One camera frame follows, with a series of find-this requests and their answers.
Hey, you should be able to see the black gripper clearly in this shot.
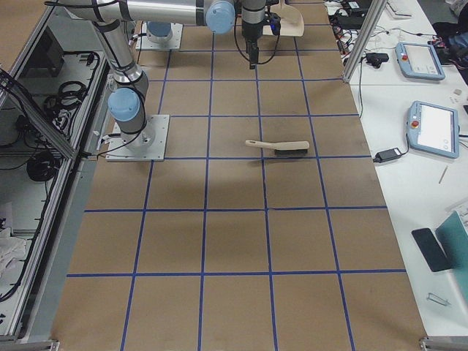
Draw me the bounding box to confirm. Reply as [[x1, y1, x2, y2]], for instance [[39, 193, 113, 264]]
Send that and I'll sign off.
[[241, 21, 282, 69]]

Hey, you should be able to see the beige dustpan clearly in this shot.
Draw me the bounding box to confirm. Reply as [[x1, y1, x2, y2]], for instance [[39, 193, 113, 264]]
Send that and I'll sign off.
[[263, 1, 304, 37]]

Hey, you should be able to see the beige hand brush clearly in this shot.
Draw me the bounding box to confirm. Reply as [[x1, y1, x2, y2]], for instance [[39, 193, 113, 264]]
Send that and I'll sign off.
[[245, 140, 310, 156]]

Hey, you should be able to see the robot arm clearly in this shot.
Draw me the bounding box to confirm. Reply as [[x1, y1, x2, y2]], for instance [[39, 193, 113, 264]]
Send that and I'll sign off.
[[45, 1, 282, 144], [146, 21, 173, 43]]

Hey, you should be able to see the teach pendant far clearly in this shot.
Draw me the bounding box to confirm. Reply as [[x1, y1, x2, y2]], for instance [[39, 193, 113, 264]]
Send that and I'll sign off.
[[395, 42, 445, 80]]

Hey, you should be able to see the teach pendant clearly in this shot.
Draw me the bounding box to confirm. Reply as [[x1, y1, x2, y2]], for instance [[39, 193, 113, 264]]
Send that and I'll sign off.
[[406, 101, 459, 159], [395, 42, 445, 80]]

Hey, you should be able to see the black power adapter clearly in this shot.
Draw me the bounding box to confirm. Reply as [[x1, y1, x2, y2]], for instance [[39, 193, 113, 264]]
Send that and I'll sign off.
[[373, 148, 403, 163]]

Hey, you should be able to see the teach pendant near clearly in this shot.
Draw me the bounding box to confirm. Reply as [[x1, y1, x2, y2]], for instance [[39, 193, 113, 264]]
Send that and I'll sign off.
[[406, 101, 459, 159]]

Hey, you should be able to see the black smartphone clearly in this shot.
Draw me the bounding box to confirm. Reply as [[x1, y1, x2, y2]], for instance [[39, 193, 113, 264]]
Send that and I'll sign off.
[[412, 228, 451, 272]]

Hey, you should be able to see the teal folder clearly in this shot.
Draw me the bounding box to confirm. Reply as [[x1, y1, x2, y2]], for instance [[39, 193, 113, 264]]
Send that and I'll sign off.
[[435, 211, 467, 320]]

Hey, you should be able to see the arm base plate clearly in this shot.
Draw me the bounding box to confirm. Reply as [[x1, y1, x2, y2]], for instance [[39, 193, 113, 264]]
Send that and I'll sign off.
[[135, 22, 183, 51], [105, 115, 170, 162]]

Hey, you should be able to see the aluminium frame post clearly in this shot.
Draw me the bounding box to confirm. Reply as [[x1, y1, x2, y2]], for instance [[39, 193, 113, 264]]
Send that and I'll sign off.
[[342, 0, 386, 83]]

